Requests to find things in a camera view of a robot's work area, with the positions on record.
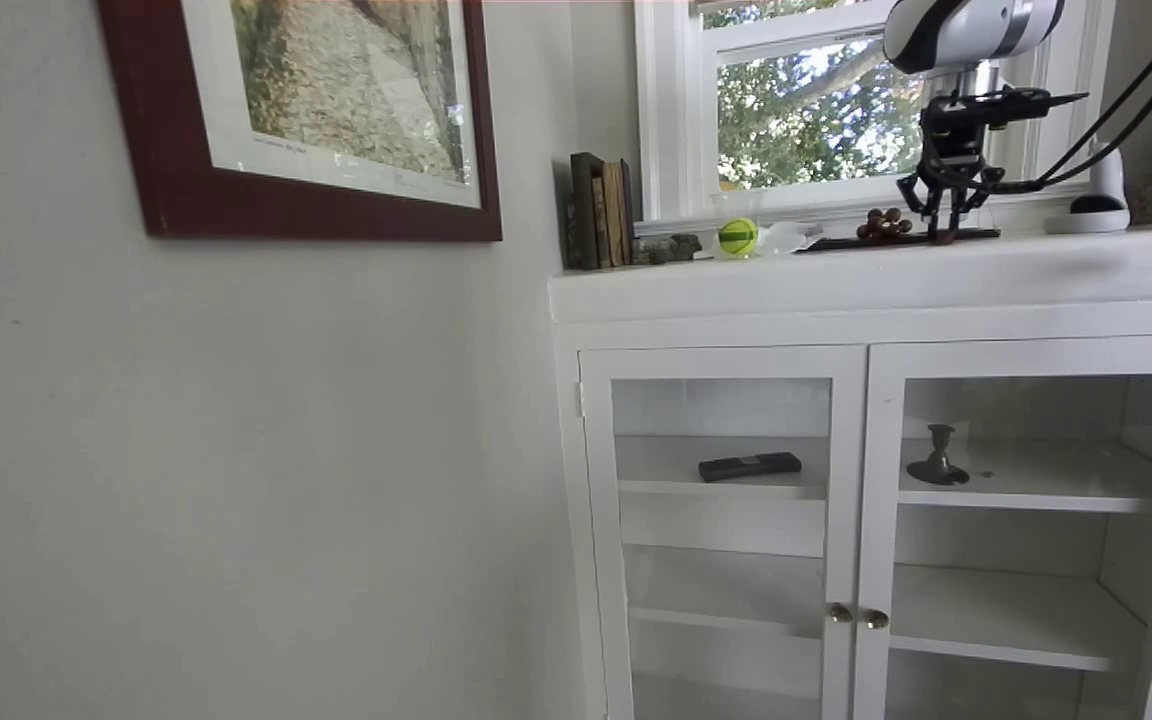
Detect black flat rectangular device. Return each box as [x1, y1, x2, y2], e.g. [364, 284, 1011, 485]
[695, 447, 810, 488]

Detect wooden bead cluster toy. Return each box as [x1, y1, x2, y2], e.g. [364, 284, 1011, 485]
[853, 203, 920, 250]

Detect small dark object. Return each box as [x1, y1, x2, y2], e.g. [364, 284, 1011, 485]
[637, 234, 708, 269]

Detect dark brown wooden tray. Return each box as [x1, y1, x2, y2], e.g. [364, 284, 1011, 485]
[795, 223, 1007, 258]

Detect red framed picture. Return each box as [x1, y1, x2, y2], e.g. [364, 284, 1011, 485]
[91, 0, 507, 250]

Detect clear plastic cup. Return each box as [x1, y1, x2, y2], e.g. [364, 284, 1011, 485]
[714, 193, 775, 266]

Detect black cable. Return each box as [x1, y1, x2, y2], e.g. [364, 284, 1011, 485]
[1002, 0, 1152, 195]
[1029, 31, 1152, 195]

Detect white glass cabinet door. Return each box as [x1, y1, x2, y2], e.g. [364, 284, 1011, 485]
[853, 338, 1152, 720]
[571, 344, 872, 720]

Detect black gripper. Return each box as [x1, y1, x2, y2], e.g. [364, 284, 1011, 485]
[897, 75, 1007, 240]

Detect white crumpled cloth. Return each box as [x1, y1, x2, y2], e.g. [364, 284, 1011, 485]
[753, 217, 828, 261]

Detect yellow tennis ball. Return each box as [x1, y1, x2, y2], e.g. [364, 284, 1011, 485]
[718, 217, 763, 261]

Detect white cabinet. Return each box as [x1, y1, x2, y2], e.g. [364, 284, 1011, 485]
[548, 223, 1152, 720]

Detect dark metal candle holder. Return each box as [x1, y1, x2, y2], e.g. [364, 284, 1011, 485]
[906, 419, 977, 488]

